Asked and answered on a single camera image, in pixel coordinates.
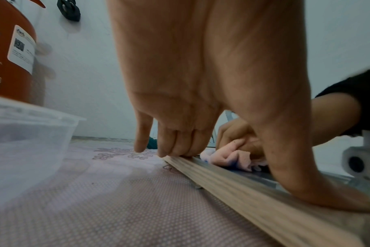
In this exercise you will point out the small teal object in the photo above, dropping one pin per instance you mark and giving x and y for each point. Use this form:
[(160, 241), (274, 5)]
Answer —
[(152, 142)]

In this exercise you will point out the orange cylinder with white label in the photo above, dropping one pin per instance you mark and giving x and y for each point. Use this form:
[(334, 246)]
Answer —
[(11, 48)]

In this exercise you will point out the pink dotted floral mat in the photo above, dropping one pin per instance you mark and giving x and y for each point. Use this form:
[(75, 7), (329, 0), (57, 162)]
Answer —
[(111, 205)]

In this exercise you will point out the pink cloth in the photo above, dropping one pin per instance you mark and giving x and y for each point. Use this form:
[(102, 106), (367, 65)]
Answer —
[(227, 156)]

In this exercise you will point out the person's left hand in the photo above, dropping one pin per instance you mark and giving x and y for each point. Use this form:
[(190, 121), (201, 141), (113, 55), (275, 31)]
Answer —
[(203, 72)]

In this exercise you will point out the person's right forearm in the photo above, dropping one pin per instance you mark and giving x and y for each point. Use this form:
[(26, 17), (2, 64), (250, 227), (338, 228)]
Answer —
[(331, 120)]

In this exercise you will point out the clear plastic container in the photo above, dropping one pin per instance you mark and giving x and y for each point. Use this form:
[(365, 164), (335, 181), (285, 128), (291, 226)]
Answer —
[(26, 149)]

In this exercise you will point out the person's right hand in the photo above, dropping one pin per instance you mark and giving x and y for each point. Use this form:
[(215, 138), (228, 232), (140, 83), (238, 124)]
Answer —
[(233, 131)]

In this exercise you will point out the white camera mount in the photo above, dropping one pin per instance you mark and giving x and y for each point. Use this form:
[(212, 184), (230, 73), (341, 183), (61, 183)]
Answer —
[(360, 159)]

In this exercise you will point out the wooden framed mirror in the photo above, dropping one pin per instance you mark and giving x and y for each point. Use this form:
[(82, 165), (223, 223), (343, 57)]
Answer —
[(249, 200)]

